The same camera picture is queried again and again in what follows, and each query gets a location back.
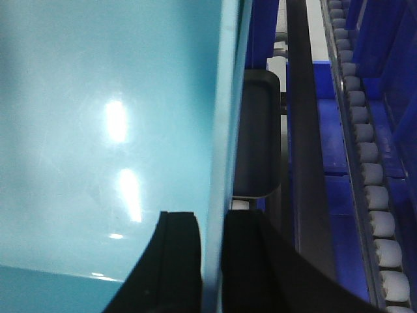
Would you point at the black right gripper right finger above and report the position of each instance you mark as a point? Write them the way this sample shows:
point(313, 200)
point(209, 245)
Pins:
point(261, 272)

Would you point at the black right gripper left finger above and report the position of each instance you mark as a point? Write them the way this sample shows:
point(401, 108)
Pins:
point(167, 277)

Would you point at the light blue plastic bin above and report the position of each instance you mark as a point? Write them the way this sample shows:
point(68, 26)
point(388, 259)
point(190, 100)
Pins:
point(113, 112)

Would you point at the grey roller track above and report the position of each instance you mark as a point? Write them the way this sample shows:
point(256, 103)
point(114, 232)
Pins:
point(388, 283)

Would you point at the blue bin lower right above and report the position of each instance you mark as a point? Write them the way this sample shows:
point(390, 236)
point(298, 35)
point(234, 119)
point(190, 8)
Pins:
point(383, 36)

